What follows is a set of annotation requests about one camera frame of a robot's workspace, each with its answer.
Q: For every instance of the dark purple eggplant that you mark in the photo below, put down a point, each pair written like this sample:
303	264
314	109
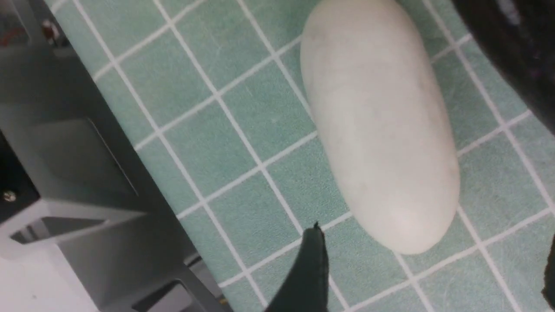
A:
518	37

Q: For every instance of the green checkered tablecloth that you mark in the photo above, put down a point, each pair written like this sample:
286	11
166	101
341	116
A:
209	93

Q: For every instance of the grey metal table frame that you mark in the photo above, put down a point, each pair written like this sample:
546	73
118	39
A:
84	228

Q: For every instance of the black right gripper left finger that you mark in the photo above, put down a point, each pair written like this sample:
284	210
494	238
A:
306	287

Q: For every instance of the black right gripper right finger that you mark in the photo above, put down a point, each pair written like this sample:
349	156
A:
548	291

